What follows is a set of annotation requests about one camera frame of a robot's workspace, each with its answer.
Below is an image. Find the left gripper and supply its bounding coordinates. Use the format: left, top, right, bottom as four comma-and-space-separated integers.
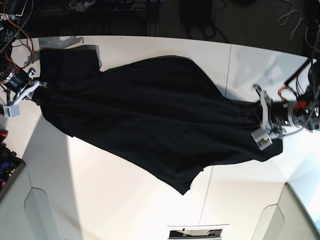
252, 84, 304, 140

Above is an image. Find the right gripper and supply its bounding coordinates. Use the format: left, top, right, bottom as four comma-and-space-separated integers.
0, 67, 48, 105

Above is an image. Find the black t-shirt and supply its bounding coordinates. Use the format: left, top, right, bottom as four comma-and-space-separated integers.
34, 48, 283, 195

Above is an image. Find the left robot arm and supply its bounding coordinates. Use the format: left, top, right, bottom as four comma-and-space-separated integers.
251, 32, 320, 150

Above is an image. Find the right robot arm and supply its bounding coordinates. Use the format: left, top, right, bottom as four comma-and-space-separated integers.
0, 0, 47, 107

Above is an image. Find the bin of colourful clothes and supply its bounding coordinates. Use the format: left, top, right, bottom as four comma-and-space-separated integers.
0, 127, 26, 201

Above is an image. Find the white label card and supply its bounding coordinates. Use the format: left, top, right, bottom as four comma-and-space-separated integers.
167, 224, 229, 240

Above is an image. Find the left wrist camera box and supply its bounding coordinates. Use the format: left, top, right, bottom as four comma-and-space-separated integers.
251, 127, 273, 151

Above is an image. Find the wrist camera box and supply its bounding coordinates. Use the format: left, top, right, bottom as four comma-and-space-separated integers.
3, 104, 20, 118
251, 127, 273, 151

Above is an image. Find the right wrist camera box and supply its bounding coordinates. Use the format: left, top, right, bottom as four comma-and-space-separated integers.
3, 104, 20, 118

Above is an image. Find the grey base plate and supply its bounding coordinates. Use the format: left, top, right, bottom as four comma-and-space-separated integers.
252, 183, 320, 240
0, 164, 60, 240

